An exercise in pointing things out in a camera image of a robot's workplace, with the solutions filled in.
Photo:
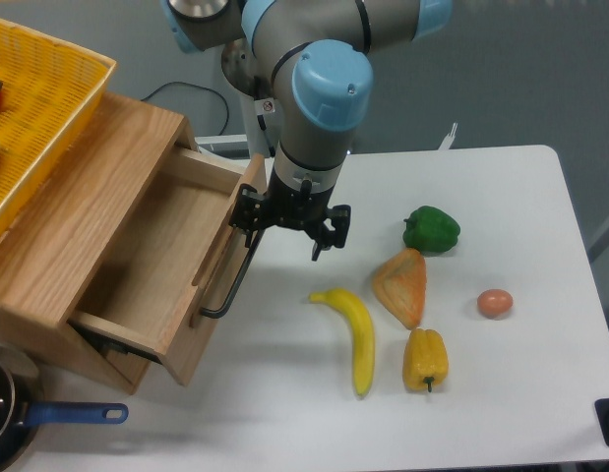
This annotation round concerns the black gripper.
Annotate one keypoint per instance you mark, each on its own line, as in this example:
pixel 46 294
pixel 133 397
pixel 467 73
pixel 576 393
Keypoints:
pixel 293 209

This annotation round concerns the black metal drawer handle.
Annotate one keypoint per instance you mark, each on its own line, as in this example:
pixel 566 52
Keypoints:
pixel 217 314

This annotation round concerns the wooden top drawer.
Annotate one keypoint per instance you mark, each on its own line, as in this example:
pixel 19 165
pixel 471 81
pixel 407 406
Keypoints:
pixel 175 256

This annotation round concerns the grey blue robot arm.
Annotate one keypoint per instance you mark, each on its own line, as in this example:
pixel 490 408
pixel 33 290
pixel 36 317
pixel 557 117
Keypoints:
pixel 314 57

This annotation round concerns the wooden drawer cabinet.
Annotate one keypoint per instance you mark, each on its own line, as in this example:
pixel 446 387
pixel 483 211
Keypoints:
pixel 57 243

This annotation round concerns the orange toy bread slice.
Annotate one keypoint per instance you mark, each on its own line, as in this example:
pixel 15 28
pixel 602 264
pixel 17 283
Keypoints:
pixel 399 284

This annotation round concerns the green toy bell pepper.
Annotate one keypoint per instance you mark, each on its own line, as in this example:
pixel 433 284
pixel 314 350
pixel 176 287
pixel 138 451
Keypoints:
pixel 430 230

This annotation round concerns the yellow toy banana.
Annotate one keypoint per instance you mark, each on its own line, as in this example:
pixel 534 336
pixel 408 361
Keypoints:
pixel 358 318

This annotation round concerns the yellow toy bell pepper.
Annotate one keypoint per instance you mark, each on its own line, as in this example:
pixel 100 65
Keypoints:
pixel 425 360

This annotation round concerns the brown toy egg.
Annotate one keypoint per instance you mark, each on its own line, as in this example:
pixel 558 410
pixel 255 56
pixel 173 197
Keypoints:
pixel 493 303

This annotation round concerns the yellow plastic basket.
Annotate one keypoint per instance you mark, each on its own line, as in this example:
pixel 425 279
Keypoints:
pixel 51 89

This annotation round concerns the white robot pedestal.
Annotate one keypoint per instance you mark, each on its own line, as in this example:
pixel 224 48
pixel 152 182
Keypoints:
pixel 261 112

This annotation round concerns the white table frame bracket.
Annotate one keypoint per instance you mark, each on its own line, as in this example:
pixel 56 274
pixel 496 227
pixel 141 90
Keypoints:
pixel 449 138

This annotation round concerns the blue handled frying pan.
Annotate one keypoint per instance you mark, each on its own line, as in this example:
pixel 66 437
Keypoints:
pixel 24 408

